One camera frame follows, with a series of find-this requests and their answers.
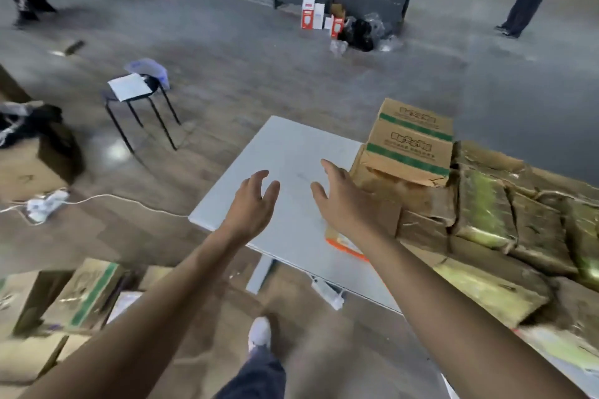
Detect person's left hand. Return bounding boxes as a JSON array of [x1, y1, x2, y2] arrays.
[[220, 169, 281, 245]]

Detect person's white left shoe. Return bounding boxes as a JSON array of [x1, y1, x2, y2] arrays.
[[246, 317, 272, 353]]

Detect green striped box white scuff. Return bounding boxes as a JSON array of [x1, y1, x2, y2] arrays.
[[41, 257, 125, 335]]

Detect person's left leg blue jeans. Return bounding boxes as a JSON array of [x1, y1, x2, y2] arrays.
[[213, 347, 287, 399]]

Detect person's right hand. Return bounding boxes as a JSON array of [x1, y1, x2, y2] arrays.
[[310, 159, 403, 250]]

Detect white table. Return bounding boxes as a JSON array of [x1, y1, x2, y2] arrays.
[[188, 115, 599, 399]]

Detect pile of cardboard boxes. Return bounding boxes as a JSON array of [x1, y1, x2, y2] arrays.
[[0, 257, 174, 388]]

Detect orange perforated plastic mat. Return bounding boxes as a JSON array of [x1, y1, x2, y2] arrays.
[[333, 239, 371, 264]]

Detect white paper sheet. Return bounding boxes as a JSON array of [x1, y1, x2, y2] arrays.
[[107, 72, 153, 103]]

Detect black round stool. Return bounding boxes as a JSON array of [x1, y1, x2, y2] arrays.
[[102, 74, 182, 154]]

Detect person's left forearm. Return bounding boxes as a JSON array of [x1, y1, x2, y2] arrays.
[[18, 225, 249, 399]]

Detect green striped cardboard box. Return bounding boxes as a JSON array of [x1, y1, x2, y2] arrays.
[[359, 120, 454, 188], [376, 98, 455, 142]]

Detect lilac paper folder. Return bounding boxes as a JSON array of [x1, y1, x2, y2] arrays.
[[124, 58, 171, 91]]

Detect black rubbish bag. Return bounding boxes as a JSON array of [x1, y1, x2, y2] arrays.
[[344, 17, 375, 52]]

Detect yellow-green taped parcel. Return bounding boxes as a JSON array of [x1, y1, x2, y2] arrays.
[[559, 197, 599, 292]]

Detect tall red white carton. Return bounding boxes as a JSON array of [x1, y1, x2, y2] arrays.
[[301, 0, 317, 31]]

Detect white plastic bag with device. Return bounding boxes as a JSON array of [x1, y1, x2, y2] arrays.
[[0, 100, 43, 147]]

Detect plain square cardboard box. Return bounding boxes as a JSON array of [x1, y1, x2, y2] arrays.
[[0, 122, 85, 203]]

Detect large taped carton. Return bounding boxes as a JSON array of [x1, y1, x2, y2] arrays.
[[349, 146, 457, 226]]

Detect person's right forearm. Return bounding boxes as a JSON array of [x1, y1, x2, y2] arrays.
[[369, 234, 588, 399]]

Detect white power strip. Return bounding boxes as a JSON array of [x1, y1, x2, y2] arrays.
[[26, 189, 71, 224], [311, 276, 346, 310]]

